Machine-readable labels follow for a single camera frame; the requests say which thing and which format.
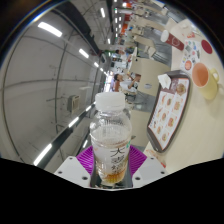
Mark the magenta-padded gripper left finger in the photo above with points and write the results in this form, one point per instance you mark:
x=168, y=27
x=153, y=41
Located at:
x=71, y=170

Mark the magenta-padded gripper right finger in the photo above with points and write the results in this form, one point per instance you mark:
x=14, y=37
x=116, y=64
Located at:
x=150, y=170

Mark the clear tea bottle white cap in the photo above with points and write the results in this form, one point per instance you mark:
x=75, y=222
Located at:
x=110, y=133

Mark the brown tray with paper liner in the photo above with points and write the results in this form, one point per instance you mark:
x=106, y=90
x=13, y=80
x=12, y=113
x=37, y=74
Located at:
x=170, y=113

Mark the ceiling air conditioner unit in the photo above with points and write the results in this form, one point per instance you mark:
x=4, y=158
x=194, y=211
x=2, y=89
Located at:
x=74, y=104

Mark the person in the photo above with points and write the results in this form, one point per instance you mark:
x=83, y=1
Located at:
x=120, y=54
x=125, y=85

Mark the white paper napkin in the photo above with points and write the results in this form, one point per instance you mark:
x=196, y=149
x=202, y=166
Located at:
x=164, y=81

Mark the pale yellow mug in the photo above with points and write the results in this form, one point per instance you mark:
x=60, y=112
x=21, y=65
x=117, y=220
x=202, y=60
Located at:
x=208, y=85

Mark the colourful sticker sheet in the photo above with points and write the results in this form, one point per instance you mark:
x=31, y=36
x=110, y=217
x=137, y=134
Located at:
x=191, y=53

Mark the beige dining chairs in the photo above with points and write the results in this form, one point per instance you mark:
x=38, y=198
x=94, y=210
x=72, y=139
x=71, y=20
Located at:
x=144, y=40

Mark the flat round red coaster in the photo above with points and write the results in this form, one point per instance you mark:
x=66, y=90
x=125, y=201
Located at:
x=206, y=46

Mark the ceiling strip lights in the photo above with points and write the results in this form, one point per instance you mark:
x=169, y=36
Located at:
x=50, y=29

